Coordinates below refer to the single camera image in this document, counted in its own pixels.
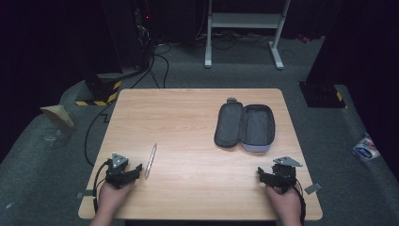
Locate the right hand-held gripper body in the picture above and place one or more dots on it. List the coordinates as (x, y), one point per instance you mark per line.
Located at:
(285, 175)

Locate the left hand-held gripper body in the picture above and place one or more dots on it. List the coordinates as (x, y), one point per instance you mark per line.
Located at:
(118, 169)

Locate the person's left hand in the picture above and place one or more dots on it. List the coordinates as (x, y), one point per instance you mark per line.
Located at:
(111, 196)

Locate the person's right hand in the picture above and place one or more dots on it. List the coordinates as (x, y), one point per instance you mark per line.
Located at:
(284, 202)

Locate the clear silver pen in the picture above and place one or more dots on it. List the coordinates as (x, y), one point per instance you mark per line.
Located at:
(150, 161)

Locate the grey tape strip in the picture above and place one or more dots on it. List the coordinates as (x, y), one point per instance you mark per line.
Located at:
(312, 188)
(85, 194)

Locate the open grey pencil case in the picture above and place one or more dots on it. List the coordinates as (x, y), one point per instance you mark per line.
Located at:
(247, 127)

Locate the black yellow striped stand base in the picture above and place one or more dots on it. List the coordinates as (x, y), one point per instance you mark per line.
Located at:
(102, 91)

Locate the beige cone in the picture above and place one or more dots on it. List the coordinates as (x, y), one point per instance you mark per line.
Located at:
(58, 112)

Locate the white blue packet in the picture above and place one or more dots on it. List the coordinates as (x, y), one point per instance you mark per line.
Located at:
(365, 148)

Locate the black equipment tower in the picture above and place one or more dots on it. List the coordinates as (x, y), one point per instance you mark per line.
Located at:
(125, 31)

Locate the small red object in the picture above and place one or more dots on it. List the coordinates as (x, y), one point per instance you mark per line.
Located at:
(303, 38)

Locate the white metal stand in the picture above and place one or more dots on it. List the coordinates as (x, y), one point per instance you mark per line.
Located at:
(244, 20)

